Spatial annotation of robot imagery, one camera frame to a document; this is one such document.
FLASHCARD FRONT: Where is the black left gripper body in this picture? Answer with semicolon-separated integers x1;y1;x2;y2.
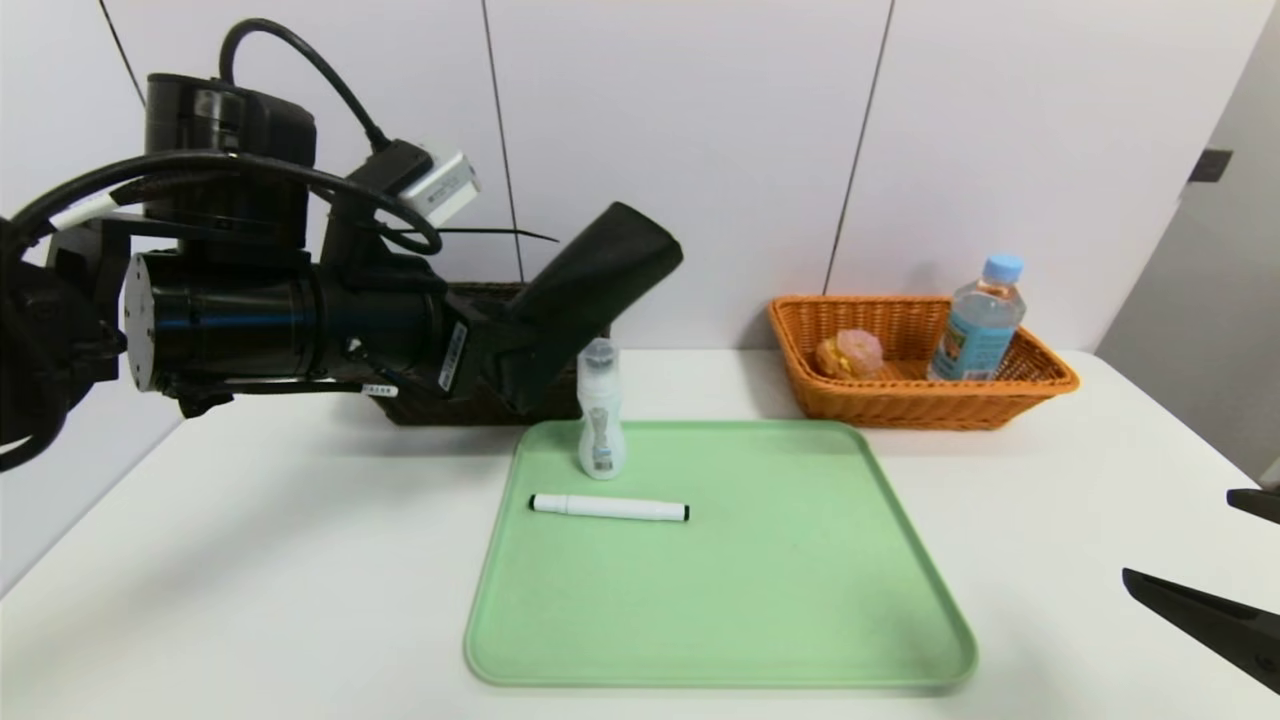
317;268;503;402

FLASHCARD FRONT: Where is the black fabric pouch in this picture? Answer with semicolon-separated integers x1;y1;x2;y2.
505;202;685;413

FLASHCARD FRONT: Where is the white marker with black cap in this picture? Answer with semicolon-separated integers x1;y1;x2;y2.
530;492;691;524

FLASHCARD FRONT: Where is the pink bread bun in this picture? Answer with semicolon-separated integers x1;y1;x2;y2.
815;328;886;381

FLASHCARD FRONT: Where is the clear water bottle blue cap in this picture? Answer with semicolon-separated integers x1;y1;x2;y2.
928;253;1028;382

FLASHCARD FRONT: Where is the dark brown wicker basket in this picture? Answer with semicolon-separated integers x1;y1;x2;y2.
372;283;612;427

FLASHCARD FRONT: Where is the orange wicker basket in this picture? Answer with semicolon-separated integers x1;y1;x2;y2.
768;294;1081;432

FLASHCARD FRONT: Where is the small white spray bottle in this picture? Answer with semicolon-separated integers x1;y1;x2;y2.
577;339;628;481

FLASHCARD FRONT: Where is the light green plastic tray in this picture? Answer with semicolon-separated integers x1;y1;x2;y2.
463;419;980;691

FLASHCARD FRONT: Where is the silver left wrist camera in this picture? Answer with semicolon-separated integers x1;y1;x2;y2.
398;152;481;229

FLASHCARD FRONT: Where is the black camera cable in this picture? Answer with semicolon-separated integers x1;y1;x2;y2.
219;17;396;153

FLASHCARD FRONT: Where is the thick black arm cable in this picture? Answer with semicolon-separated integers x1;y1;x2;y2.
0;149;444;257

